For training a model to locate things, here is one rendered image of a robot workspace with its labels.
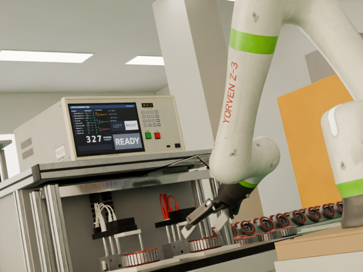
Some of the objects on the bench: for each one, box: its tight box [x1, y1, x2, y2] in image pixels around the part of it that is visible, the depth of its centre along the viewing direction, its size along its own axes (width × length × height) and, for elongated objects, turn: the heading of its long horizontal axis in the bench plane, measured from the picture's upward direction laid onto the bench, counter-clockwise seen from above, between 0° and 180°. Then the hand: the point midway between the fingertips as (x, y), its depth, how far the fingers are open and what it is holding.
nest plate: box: [173, 243, 240, 260], centre depth 188 cm, size 15×15×1 cm
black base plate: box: [136, 235, 303, 272], centre depth 181 cm, size 47×64×2 cm
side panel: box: [0, 189, 33, 272], centre depth 192 cm, size 28×3×32 cm, turn 168°
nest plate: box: [107, 257, 180, 272], centre depth 172 cm, size 15×15×1 cm
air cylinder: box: [99, 252, 128, 272], centre depth 184 cm, size 5×8×6 cm
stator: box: [186, 235, 224, 253], centre depth 188 cm, size 11×11×4 cm
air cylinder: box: [162, 239, 190, 260], centre depth 199 cm, size 5×8×6 cm
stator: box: [271, 226, 298, 237], centre depth 257 cm, size 11×11×4 cm
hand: (201, 229), depth 189 cm, fingers open, 13 cm apart
